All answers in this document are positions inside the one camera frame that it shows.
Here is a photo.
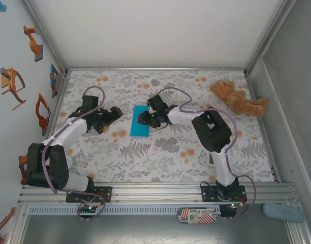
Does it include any small LED circuit board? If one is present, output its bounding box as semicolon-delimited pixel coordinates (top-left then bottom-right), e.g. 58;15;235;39
225;202;244;210
79;203;100;213

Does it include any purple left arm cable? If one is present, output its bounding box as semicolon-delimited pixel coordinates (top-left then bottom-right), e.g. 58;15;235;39
42;86;107;222

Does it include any blue paper sheet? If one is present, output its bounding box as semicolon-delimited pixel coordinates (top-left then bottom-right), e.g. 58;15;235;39
129;105;151;138

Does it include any floral print table mat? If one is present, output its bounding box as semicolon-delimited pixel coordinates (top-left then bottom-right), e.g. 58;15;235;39
41;69;275;184

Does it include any thin black wire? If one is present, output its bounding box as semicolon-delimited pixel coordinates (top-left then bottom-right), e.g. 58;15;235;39
200;176;221;190

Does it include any aluminium side rail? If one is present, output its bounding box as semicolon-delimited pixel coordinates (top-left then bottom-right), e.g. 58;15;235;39
33;72;71;184
245;72;282;184

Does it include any aluminium frame post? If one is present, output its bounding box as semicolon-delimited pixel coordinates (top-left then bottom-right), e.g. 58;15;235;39
20;0;70;76
243;0;298;77

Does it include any newspaper print pencil case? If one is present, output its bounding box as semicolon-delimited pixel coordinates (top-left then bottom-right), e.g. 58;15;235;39
177;207;219;225

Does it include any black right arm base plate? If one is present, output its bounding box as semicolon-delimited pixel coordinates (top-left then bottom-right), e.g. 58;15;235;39
201;185;247;203

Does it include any wide aluminium frame rail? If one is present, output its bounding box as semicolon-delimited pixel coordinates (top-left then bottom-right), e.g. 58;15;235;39
17;181;302;205

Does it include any blue and orange sticker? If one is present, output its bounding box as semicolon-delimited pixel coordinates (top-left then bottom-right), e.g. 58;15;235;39
50;63;64;99

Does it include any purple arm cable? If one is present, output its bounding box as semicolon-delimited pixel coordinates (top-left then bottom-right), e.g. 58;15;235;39
158;87;259;221
42;86;107;222

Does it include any orange curved machine sticker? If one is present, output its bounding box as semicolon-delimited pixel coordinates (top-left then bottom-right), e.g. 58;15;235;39
0;67;26;110

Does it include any thin aluminium crossbar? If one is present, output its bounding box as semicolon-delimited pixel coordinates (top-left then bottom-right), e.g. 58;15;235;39
68;67;246;72

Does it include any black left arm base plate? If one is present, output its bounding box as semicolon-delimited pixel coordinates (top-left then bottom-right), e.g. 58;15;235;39
66;186;113;203

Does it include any blue sponge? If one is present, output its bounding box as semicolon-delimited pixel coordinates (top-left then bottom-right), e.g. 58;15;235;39
262;202;305;224

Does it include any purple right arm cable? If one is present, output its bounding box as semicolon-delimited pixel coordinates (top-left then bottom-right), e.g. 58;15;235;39
158;87;259;221

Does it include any white slotted cable duct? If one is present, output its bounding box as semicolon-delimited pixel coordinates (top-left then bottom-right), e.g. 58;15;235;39
28;205;222;215

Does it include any brown teddy bear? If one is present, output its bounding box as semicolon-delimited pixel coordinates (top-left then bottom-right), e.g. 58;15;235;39
209;80;270;117

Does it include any white digital timer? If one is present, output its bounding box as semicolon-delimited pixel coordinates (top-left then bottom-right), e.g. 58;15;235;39
206;152;217;168

